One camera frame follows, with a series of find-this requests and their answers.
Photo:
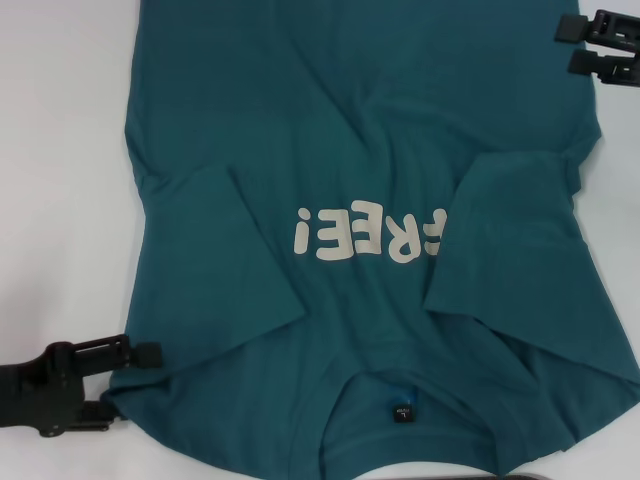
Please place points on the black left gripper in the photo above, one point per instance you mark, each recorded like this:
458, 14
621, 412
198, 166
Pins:
35, 390

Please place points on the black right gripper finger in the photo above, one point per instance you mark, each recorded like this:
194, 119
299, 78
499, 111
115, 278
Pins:
587, 60
575, 27

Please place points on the teal t-shirt with beige print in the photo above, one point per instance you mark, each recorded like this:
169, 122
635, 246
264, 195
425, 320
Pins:
325, 125

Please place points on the dark curved robot chest edge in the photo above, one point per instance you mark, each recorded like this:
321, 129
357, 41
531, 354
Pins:
510, 477

